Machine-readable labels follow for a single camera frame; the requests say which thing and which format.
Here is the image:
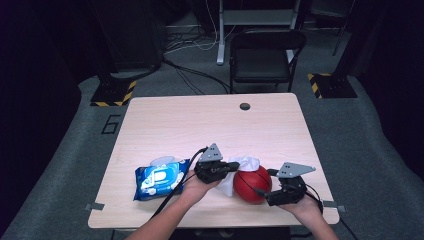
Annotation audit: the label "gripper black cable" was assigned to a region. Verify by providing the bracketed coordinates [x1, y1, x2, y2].
[149, 147, 208, 221]
[303, 182, 360, 240]

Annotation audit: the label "black floor cables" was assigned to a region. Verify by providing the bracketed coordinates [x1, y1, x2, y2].
[162, 58, 234, 96]

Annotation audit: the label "white wet wipe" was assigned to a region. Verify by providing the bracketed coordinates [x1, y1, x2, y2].
[214, 155, 261, 198]

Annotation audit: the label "dark curtain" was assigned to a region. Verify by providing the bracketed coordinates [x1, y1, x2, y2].
[0, 0, 83, 234]
[356, 0, 424, 178]

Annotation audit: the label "person's left hand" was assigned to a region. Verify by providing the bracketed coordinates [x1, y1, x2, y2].
[181, 170, 221, 204]

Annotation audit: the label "red basketball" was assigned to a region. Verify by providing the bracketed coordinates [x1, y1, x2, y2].
[233, 165, 273, 205]

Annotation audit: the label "white floor cables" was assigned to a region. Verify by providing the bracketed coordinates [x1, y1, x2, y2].
[165, 0, 236, 54]

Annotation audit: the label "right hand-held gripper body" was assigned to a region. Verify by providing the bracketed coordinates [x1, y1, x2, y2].
[265, 162, 317, 207]

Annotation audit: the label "black striped stand base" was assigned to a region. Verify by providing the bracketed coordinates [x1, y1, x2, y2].
[89, 71, 138, 108]
[307, 72, 358, 100]

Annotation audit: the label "grey tape piece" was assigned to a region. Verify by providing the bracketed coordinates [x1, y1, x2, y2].
[83, 202, 105, 212]
[322, 200, 347, 213]

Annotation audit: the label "white metal desk frame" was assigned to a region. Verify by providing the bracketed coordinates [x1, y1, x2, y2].
[216, 0, 303, 66]

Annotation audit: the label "person's right hand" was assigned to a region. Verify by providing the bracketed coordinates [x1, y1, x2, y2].
[279, 198, 323, 225]

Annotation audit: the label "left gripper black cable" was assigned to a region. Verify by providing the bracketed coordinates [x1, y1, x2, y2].
[149, 147, 208, 221]

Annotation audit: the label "black folding chair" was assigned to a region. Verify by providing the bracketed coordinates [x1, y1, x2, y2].
[229, 29, 308, 94]

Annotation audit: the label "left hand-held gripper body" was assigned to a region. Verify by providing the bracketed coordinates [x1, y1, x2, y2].
[194, 143, 234, 185]

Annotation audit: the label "blue wet wipes packet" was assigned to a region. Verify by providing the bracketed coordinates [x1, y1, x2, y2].
[133, 155, 192, 202]

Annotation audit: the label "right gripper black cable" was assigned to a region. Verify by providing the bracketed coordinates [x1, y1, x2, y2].
[303, 182, 360, 240]

